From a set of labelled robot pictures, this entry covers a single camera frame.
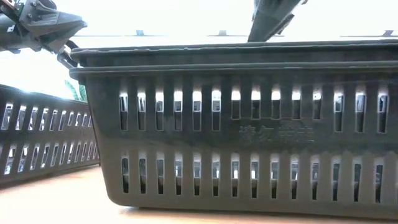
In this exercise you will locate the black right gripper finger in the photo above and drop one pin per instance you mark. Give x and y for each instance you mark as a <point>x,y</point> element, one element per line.
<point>286,25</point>
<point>270,18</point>

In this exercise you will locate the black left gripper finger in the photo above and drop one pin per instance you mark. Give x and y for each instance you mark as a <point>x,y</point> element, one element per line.
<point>63,60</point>

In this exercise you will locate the grey slotted plastic basket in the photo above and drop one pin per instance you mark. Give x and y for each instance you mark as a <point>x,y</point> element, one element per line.
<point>217,56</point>
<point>217,140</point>

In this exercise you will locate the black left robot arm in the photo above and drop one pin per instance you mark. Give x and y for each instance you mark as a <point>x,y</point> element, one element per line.
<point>9,37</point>

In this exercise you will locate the green plant leaves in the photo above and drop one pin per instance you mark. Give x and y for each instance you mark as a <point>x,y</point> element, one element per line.
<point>73,90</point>

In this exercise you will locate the black slotted plastic basket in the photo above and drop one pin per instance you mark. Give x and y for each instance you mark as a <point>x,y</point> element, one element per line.
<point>46,133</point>

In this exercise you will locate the black ceiling rail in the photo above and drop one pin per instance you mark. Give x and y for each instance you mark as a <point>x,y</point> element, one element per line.
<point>140,32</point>

